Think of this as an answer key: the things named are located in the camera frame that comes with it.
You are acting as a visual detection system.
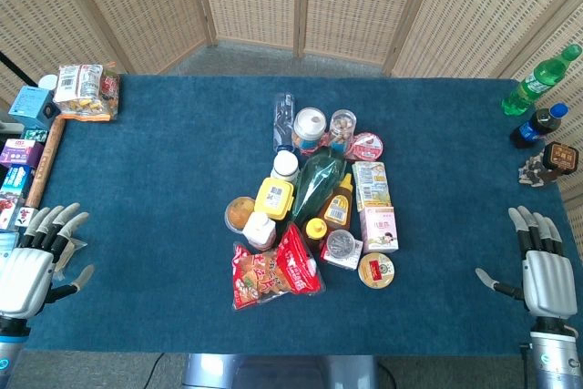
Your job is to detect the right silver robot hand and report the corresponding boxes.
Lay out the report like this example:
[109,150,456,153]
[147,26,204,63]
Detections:
[475,206,578,320]

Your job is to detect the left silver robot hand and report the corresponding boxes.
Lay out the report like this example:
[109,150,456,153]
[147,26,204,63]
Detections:
[0,202,96,321]

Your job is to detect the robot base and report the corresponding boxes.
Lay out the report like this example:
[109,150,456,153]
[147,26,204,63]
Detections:
[181,353,379,389]

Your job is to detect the white box red mark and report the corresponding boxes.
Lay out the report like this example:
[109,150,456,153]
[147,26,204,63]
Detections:
[14,206,36,229]

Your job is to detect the red fruit print box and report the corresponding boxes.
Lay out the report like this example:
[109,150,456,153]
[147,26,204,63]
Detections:
[0,190,26,230]

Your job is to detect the blue toothpaste box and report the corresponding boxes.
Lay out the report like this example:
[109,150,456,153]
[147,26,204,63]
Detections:
[0,164,36,194]

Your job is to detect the purple box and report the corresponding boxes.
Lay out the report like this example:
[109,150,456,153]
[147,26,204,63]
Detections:
[0,138,46,169]

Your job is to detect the light blue box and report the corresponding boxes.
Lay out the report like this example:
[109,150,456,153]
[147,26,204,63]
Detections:
[7,86,62,130]

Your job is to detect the pink medicine box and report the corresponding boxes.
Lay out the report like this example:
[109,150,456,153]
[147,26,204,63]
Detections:
[358,206,400,254]

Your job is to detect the round red-white foil-lid food cup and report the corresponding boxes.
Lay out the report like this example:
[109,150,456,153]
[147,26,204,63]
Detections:
[350,132,384,161]

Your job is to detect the yellow lidded container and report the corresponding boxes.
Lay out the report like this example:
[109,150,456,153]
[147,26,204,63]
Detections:
[253,177,296,221]

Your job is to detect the clear jar white lid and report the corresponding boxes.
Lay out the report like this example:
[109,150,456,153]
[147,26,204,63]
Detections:
[291,107,328,155]

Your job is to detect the clear plastic wrapper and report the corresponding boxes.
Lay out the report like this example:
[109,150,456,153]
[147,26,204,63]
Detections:
[50,236,88,282]

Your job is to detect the brown lidded snack cup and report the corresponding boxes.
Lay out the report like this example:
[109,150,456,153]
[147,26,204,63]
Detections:
[517,141,580,188]

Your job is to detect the wooden rolling pin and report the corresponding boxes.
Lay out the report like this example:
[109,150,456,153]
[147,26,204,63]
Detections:
[25,115,68,210]

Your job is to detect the dark cola bottle blue cap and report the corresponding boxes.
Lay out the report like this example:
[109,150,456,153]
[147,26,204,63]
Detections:
[509,102,569,149]

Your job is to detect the round tin red label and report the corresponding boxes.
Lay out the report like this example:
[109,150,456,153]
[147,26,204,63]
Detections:
[357,251,396,290]

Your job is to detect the blue table cloth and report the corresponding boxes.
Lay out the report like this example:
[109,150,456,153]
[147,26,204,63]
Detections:
[25,72,583,357]

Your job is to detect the clear bag of snacks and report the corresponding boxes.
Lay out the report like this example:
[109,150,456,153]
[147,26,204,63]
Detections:
[53,62,121,123]

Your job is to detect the green soda bottle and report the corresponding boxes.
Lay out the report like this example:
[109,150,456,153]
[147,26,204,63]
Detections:
[501,43,583,117]

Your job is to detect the yellow green drink carton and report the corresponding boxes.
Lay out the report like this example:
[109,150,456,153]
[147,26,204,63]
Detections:
[351,159,393,212]

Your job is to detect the honey squeeze bottle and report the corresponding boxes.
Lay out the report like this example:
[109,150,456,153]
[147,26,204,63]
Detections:
[317,173,354,231]

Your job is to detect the orange lidded cup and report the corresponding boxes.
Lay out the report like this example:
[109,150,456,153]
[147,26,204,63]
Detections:
[224,196,257,234]

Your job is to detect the red orange cracker bag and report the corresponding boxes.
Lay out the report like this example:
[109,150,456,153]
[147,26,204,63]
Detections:
[231,242,297,312]

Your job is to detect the yellow capped sauce bottle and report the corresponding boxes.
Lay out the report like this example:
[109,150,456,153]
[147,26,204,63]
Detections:
[303,218,329,252]

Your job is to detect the green plastic snack bag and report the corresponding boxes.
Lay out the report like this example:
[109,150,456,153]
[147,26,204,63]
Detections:
[287,147,349,226]

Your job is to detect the red snack bag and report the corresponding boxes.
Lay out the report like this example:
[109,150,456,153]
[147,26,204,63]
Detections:
[275,223,326,295]

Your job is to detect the clear jar of nuts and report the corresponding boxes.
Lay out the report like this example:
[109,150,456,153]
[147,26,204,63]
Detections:
[328,108,356,153]

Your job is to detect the white lidded bottle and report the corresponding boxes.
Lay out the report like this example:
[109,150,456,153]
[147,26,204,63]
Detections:
[270,150,301,183]

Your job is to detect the clear water bottle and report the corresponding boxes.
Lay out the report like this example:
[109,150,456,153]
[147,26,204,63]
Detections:
[271,92,295,154]

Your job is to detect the wicker folding screen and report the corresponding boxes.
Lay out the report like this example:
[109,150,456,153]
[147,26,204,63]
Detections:
[0,0,583,201]

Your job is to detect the black cable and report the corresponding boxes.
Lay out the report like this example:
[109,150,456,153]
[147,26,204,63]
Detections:
[144,353,165,389]

